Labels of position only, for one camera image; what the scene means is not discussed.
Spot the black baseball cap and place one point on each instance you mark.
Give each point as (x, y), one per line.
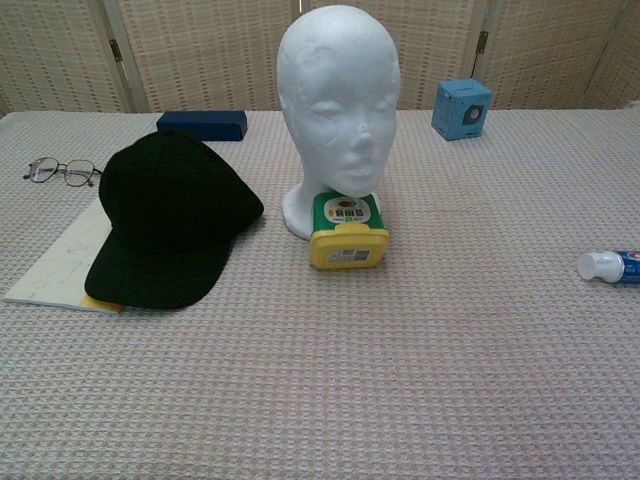
(170, 210)

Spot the white foam mannequin head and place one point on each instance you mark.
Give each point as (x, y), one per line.
(335, 75)

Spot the green box with yellow lid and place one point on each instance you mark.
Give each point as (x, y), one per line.
(347, 240)

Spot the woven checked tablecloth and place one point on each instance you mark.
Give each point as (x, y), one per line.
(350, 375)

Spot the navy blue glasses case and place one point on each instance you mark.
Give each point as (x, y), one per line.
(200, 125)

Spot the light blue cube box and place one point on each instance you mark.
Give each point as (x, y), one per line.
(452, 107)

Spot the woven folding screen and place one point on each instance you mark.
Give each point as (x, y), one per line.
(200, 55)

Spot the brass screen hinge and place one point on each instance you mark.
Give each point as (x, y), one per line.
(116, 50)
(482, 42)

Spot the white and yellow notebook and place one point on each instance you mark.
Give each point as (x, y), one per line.
(55, 270)

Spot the blue toothpaste tube white cap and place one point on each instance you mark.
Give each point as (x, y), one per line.
(607, 266)

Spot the thin metal frame eyeglasses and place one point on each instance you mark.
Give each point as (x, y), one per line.
(66, 172)

